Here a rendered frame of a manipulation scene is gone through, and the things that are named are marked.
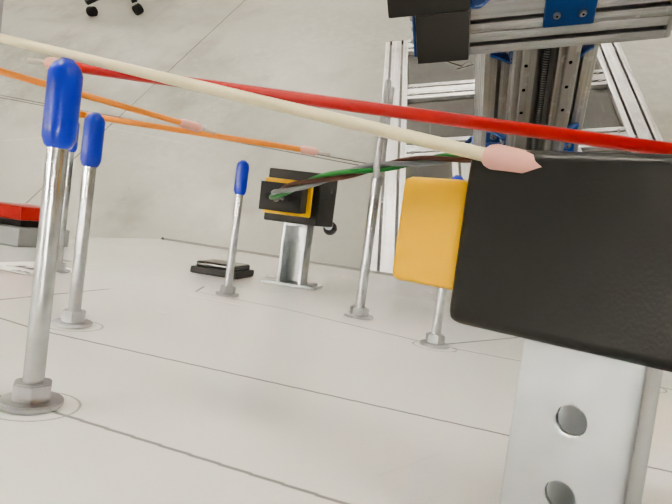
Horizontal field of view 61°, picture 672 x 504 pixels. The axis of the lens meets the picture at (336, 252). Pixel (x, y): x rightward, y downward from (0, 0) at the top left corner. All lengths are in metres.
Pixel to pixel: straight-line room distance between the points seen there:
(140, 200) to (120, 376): 2.19
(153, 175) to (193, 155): 0.18
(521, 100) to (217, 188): 1.28
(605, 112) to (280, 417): 1.97
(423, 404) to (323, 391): 0.03
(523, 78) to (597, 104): 0.78
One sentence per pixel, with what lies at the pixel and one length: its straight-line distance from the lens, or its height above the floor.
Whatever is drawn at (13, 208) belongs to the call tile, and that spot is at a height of 1.12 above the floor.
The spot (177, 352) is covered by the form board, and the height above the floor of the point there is 1.23.
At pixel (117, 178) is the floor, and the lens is 2.54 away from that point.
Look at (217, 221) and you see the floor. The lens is 2.14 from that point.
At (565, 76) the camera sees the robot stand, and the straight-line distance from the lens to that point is 1.39.
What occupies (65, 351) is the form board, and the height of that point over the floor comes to 1.25.
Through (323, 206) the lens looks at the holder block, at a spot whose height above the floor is 1.10.
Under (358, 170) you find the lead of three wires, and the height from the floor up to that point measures 1.19.
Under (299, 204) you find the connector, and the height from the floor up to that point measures 1.14.
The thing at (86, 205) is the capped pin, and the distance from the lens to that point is 0.25.
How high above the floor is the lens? 1.41
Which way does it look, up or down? 48 degrees down
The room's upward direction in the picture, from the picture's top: 13 degrees counter-clockwise
